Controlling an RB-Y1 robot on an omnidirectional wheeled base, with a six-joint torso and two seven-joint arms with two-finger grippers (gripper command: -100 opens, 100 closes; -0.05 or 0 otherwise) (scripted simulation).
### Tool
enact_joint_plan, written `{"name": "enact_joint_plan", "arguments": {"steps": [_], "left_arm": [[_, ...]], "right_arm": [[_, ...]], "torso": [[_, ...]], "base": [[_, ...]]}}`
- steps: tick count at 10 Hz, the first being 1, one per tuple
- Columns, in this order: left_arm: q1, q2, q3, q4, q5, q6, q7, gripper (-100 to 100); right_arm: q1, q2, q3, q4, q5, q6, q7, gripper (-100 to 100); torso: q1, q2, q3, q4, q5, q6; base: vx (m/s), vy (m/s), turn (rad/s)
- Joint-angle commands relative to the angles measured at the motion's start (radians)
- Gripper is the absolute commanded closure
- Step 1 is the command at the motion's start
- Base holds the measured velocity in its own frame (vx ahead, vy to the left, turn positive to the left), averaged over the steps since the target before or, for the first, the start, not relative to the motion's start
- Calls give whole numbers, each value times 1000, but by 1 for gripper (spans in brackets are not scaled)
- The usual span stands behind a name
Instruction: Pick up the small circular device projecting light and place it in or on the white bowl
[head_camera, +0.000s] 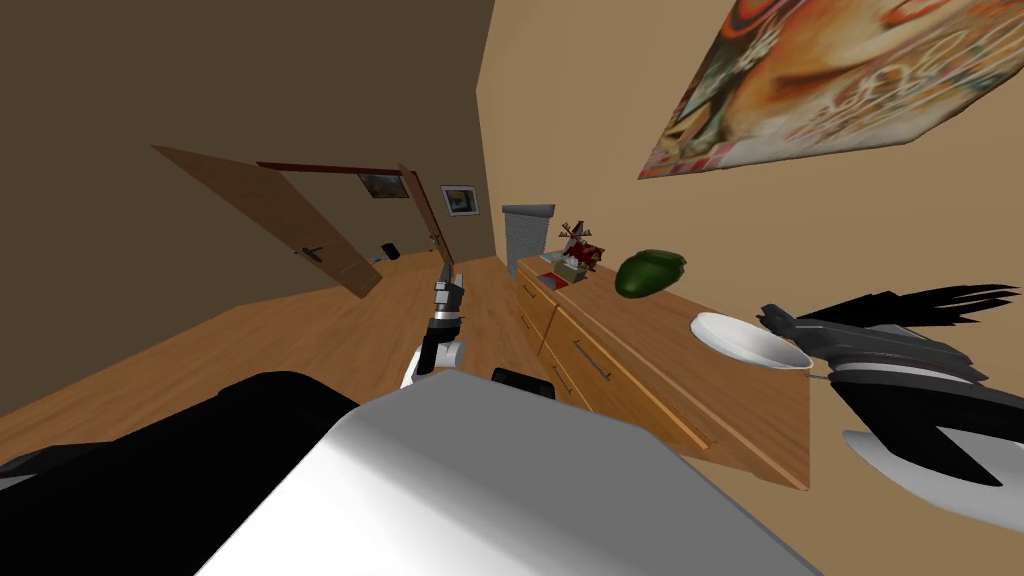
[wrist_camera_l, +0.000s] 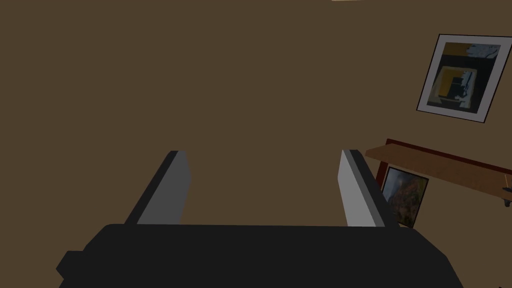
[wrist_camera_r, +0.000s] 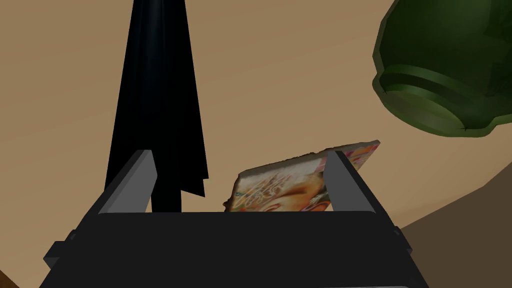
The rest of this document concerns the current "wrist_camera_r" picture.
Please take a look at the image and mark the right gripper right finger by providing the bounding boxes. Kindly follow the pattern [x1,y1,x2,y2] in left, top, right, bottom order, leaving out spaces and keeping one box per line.
[322,150,388,215]

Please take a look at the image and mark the colourful book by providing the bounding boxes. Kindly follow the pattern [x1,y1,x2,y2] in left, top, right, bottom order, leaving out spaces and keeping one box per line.
[223,139,381,213]

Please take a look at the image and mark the dark green jar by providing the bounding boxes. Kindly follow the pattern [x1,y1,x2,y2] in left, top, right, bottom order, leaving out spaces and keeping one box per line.
[371,0,512,139]

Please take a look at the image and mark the black folded umbrella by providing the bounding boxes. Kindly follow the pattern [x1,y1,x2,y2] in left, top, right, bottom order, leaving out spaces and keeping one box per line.
[103,0,210,214]

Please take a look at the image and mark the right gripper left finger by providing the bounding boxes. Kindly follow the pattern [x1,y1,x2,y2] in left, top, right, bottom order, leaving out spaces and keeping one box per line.
[87,149,159,215]

